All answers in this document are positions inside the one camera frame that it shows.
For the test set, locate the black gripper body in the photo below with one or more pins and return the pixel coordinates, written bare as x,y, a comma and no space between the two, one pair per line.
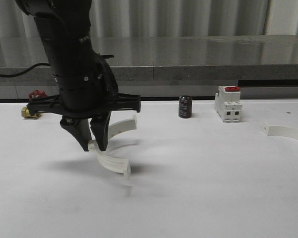
87,95

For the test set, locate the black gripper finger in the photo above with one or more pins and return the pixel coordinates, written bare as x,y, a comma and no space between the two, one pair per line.
79,129
99,126

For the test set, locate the white half-ring clamp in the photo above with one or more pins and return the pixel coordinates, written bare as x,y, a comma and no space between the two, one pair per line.
277,130
117,165

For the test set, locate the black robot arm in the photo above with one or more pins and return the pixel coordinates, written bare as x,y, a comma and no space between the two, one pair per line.
64,27

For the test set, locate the brass valve red handwheel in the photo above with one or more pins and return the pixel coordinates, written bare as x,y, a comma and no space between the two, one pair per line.
36,94

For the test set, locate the grey pleated curtain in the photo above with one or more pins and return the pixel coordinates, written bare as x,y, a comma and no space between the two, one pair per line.
193,18

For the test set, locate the black cylindrical capacitor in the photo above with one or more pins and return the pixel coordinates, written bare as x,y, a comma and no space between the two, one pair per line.
185,107

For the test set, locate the grey stone counter ledge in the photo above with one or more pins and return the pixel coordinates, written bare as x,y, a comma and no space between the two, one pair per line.
265,67

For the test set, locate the white circuit breaker red switch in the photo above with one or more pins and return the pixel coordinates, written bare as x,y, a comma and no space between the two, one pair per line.
227,103

